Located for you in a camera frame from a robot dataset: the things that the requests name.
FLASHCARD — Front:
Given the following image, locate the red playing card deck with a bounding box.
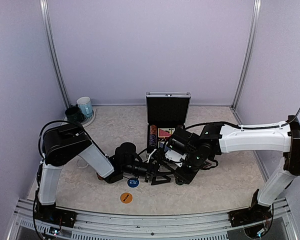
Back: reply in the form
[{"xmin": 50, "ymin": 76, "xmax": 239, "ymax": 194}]
[{"xmin": 158, "ymin": 128, "xmax": 175, "ymax": 139}]

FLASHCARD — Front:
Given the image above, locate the aluminium poker case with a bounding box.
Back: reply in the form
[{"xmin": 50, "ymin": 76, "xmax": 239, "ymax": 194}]
[{"xmin": 146, "ymin": 91, "xmax": 191, "ymax": 154}]

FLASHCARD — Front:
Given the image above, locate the dark green mug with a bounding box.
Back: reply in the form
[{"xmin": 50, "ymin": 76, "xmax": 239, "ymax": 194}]
[{"xmin": 65, "ymin": 106, "xmax": 85, "ymax": 123}]

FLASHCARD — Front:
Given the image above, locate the black triangular dealer button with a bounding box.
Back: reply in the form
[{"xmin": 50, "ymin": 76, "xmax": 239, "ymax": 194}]
[{"xmin": 151, "ymin": 174, "xmax": 171, "ymax": 186}]

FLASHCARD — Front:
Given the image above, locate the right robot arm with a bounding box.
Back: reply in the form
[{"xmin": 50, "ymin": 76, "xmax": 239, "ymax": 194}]
[{"xmin": 164, "ymin": 115, "xmax": 300, "ymax": 222}]

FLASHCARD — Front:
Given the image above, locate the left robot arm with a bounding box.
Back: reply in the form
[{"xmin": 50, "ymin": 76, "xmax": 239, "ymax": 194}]
[{"xmin": 36, "ymin": 120, "xmax": 154, "ymax": 223}]

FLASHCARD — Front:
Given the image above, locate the blue small blind button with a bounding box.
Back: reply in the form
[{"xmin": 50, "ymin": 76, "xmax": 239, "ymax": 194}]
[{"xmin": 127, "ymin": 177, "xmax": 139, "ymax": 188}]

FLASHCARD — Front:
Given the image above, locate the orange poker chip stack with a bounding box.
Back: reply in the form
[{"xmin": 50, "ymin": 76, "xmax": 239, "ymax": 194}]
[{"xmin": 97, "ymin": 174, "xmax": 104, "ymax": 181}]

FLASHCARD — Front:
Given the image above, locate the purple chip row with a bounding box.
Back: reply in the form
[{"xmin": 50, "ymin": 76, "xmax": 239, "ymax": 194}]
[{"xmin": 149, "ymin": 134, "xmax": 157, "ymax": 150}]

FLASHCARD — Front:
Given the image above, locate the orange big blind button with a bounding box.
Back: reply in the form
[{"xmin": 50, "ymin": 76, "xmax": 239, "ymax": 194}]
[{"xmin": 120, "ymin": 192, "xmax": 133, "ymax": 204}]

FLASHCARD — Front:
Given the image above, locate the red yellow chip row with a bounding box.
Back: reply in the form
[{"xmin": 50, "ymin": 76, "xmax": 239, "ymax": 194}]
[{"xmin": 149, "ymin": 125, "xmax": 158, "ymax": 136}]

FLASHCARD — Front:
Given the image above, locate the clear round disc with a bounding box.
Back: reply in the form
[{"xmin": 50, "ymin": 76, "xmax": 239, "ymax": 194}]
[{"xmin": 76, "ymin": 159, "xmax": 89, "ymax": 169}]

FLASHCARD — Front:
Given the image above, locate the white round coaster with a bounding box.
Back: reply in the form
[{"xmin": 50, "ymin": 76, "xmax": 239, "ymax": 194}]
[{"xmin": 80, "ymin": 111, "xmax": 95, "ymax": 127}]

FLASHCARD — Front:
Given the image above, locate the light blue mug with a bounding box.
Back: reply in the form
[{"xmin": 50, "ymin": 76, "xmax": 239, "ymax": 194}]
[{"xmin": 77, "ymin": 96, "xmax": 93, "ymax": 118}]

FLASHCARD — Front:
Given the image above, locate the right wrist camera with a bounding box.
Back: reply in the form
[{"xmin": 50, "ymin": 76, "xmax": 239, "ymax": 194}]
[{"xmin": 165, "ymin": 150, "xmax": 187, "ymax": 167}]

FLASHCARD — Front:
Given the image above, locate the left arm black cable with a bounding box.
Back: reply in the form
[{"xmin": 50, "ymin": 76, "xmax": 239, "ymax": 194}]
[{"xmin": 38, "ymin": 120, "xmax": 88, "ymax": 161}]

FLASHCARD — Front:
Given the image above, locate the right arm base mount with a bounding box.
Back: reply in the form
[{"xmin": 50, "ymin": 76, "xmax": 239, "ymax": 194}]
[{"xmin": 228, "ymin": 208, "xmax": 272, "ymax": 228}]

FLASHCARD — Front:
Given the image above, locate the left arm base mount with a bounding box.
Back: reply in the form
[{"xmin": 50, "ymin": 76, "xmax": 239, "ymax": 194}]
[{"xmin": 34, "ymin": 208, "xmax": 77, "ymax": 228}]

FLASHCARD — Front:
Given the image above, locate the right aluminium post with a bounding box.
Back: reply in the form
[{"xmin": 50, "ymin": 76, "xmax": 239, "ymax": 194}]
[{"xmin": 231, "ymin": 0, "xmax": 262, "ymax": 110}]

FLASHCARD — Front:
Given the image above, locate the aluminium post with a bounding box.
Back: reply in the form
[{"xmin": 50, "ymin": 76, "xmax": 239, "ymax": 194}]
[
  {"xmin": 231, "ymin": 0, "xmax": 262, "ymax": 110},
  {"xmin": 40, "ymin": 0, "xmax": 71, "ymax": 109}
]

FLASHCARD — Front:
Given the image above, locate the left aluminium post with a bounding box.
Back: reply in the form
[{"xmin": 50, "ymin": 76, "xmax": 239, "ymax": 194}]
[{"xmin": 40, "ymin": 0, "xmax": 71, "ymax": 109}]

